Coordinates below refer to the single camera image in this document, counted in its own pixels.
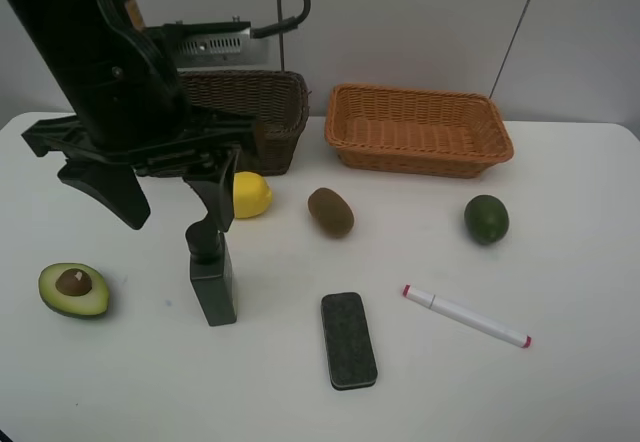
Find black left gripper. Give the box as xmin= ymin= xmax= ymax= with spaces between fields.
xmin=22 ymin=109 xmax=265 ymax=232

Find yellow lemon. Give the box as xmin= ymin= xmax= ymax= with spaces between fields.
xmin=233 ymin=171 xmax=273 ymax=219

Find dark green pump bottle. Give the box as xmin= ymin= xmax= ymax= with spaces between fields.
xmin=185 ymin=219 xmax=237 ymax=327

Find halved avocado with pit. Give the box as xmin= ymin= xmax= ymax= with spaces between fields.
xmin=38 ymin=263 xmax=110 ymax=318

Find brown kiwi fruit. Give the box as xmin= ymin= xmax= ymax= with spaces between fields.
xmin=307 ymin=187 xmax=355 ymax=238

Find dark felt whiteboard eraser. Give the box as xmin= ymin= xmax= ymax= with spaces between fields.
xmin=320 ymin=292 xmax=378 ymax=391

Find white marker pink caps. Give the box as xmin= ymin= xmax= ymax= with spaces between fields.
xmin=402 ymin=285 xmax=532 ymax=349

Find green lime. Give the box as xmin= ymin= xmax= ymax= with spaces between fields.
xmin=463 ymin=194 xmax=510 ymax=245

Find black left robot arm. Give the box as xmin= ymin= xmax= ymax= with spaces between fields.
xmin=7 ymin=0 xmax=259 ymax=232

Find dark brown wicker basket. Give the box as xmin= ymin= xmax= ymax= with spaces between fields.
xmin=181 ymin=70 xmax=309 ymax=176

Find orange wicker basket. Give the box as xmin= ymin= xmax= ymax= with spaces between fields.
xmin=325 ymin=84 xmax=514 ymax=179

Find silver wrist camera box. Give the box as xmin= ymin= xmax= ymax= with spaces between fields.
xmin=144 ymin=21 xmax=269 ymax=69

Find black cable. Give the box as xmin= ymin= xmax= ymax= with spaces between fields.
xmin=249 ymin=0 xmax=313 ymax=41

